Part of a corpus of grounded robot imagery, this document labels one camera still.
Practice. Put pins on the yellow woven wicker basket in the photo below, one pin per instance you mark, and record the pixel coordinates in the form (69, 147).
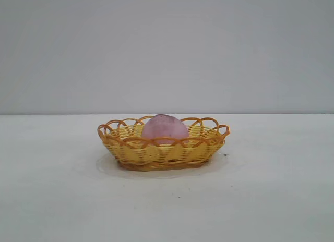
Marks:
(161, 154)

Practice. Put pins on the pink peach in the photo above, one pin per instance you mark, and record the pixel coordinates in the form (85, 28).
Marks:
(164, 128)

